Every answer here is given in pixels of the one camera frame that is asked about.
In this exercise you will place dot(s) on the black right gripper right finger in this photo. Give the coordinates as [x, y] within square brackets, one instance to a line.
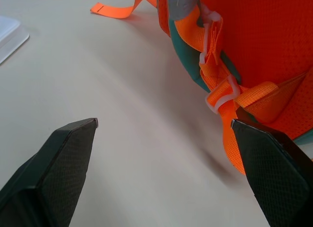
[276, 178]

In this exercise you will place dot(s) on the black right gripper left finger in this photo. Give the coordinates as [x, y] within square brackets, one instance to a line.
[52, 173]

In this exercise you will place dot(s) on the orange and teal backpack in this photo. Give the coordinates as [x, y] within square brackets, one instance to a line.
[256, 41]

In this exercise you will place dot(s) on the clear plastic container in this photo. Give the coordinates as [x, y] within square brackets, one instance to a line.
[9, 38]

